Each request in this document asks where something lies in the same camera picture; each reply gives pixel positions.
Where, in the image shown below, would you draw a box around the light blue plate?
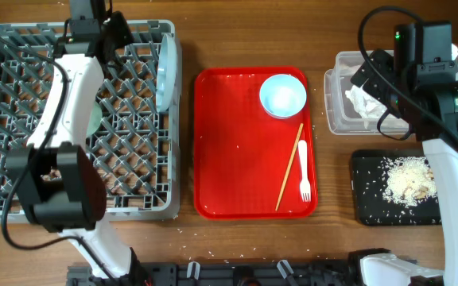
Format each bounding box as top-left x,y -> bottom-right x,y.
156,33 -> 180,113

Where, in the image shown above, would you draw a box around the green bowl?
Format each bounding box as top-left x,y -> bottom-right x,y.
86,102 -> 103,137

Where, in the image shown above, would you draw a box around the white napkin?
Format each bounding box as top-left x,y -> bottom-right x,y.
344,85 -> 386,128

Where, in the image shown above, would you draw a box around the rice and food scraps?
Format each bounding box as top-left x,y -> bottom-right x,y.
381,157 -> 437,208

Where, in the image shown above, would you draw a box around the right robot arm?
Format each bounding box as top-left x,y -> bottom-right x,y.
351,18 -> 458,285

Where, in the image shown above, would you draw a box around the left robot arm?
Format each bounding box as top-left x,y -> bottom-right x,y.
6,1 -> 153,285

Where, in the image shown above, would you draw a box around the grey dishwasher rack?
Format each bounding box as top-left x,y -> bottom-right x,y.
0,20 -> 180,221

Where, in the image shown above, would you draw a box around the red plastic tray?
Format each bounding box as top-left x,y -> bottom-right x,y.
193,67 -> 318,220

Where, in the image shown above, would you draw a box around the light blue small bowl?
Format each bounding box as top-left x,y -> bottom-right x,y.
258,74 -> 307,119

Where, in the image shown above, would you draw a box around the wooden chopstick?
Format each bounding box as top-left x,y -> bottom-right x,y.
274,123 -> 304,211

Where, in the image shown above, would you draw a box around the clear plastic bin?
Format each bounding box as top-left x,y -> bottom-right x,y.
324,49 -> 458,136

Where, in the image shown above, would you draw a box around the white plastic fork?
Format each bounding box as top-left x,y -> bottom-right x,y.
297,140 -> 312,202

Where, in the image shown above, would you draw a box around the black tray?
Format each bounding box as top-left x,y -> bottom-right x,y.
350,149 -> 441,226

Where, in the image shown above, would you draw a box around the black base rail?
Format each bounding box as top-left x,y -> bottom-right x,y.
66,260 -> 363,286

